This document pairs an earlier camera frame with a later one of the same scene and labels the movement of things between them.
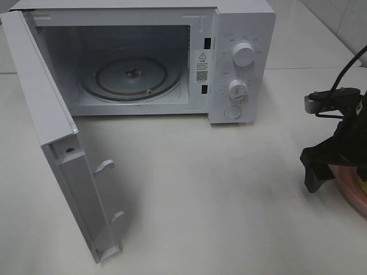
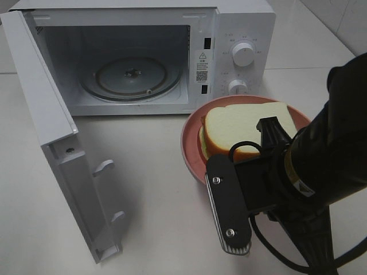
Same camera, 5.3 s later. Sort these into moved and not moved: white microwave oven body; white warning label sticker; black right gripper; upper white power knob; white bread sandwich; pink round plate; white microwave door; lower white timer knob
Moved: black right gripper; white bread sandwich; pink round plate
Not moved: white warning label sticker; lower white timer knob; upper white power knob; white microwave oven body; white microwave door
